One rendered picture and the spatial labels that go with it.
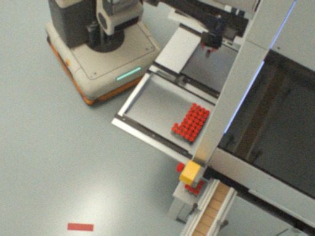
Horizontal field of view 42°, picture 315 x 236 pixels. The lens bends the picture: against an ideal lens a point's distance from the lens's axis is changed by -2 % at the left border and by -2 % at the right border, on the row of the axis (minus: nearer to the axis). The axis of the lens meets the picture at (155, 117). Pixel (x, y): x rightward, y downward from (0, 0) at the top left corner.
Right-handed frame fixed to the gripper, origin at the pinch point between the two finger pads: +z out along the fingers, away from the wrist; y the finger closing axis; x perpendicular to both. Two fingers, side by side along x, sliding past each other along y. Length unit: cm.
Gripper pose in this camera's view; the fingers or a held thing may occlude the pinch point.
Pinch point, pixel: (207, 50)
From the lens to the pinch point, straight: 205.3
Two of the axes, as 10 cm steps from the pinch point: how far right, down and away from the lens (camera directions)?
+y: 9.7, 2.5, 0.1
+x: 2.2, -8.6, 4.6
